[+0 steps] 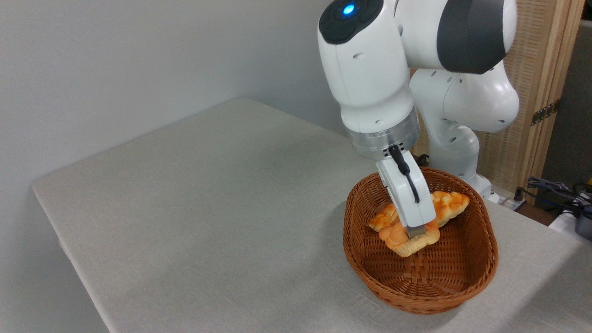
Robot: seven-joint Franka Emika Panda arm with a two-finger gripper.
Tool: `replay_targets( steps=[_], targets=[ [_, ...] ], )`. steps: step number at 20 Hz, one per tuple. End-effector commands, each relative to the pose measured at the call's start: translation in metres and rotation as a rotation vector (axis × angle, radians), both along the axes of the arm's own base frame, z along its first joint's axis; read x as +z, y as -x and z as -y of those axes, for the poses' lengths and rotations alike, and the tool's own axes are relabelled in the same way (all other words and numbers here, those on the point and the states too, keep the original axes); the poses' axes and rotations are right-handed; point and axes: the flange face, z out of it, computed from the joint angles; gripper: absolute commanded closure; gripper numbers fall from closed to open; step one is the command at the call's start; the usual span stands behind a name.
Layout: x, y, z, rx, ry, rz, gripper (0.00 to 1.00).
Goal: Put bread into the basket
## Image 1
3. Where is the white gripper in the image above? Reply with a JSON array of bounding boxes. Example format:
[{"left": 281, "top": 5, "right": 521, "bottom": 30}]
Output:
[{"left": 376, "top": 151, "right": 437, "bottom": 240}]

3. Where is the bundle of dark cables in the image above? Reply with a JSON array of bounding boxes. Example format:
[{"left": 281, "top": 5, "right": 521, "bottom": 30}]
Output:
[{"left": 514, "top": 177, "right": 592, "bottom": 219}]

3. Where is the grey tablecloth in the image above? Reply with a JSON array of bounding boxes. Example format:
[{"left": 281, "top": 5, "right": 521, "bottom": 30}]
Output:
[{"left": 31, "top": 98, "right": 592, "bottom": 333}]

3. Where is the brass screen hinge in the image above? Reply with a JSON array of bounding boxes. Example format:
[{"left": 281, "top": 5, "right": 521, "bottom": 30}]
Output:
[{"left": 531, "top": 99, "right": 561, "bottom": 126}]

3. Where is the brown woven wicker basket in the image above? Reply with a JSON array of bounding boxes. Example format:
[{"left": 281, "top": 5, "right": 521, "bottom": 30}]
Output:
[{"left": 343, "top": 166, "right": 499, "bottom": 315}]

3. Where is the round knotted bread roll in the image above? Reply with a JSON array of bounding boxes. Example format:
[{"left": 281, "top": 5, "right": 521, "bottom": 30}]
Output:
[{"left": 378, "top": 217, "right": 441, "bottom": 258}]

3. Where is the long braided bread loaf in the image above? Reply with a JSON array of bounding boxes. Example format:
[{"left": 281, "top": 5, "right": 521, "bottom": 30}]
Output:
[{"left": 368, "top": 191, "right": 470, "bottom": 232}]

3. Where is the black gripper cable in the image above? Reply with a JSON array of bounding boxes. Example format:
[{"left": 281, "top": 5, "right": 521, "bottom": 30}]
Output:
[{"left": 388, "top": 145, "right": 421, "bottom": 204}]

